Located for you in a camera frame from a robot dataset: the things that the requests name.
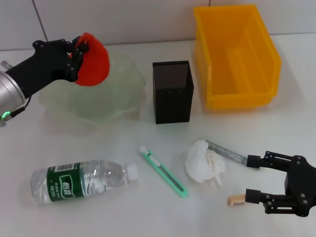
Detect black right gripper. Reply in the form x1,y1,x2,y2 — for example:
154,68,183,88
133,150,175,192
245,151,316,218

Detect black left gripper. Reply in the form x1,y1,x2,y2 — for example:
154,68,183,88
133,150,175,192
4,36,89,99

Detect orange toy fruit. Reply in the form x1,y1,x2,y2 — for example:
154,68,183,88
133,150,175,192
73,32,111,87

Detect white paper ball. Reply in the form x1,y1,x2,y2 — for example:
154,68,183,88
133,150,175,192
185,139,227,185

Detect clear water bottle green label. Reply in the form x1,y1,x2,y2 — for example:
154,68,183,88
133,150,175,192
31,159,138,205

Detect silver glitter pen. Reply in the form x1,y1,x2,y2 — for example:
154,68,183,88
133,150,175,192
206,140,249,164

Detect clear glass fruit plate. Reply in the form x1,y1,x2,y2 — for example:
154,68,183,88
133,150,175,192
38,48,146,134

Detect green utility knife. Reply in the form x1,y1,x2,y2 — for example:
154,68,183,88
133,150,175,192
138,145,190,198

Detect black mesh pen holder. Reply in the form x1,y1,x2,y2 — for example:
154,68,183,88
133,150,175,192
152,60,195,124

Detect small wooden stamp block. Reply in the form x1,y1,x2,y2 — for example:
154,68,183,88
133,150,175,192
227,194,247,207

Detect yellow plastic bin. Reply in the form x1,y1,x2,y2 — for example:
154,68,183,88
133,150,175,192
193,4,282,110

